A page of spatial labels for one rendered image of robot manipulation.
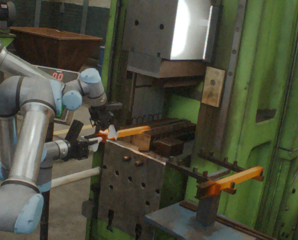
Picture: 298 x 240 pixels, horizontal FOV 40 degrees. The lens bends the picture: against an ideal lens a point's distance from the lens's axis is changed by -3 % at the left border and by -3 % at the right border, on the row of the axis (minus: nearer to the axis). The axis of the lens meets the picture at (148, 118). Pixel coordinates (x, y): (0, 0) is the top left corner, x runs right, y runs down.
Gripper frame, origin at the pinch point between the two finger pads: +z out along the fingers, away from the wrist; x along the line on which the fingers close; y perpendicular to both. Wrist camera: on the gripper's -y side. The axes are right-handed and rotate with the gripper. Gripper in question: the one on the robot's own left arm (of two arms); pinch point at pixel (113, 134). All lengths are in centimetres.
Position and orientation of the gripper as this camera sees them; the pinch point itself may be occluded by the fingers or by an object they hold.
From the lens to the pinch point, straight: 193.7
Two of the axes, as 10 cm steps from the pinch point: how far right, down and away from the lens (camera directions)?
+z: 2.0, 7.8, 6.0
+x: 7.7, 2.5, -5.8
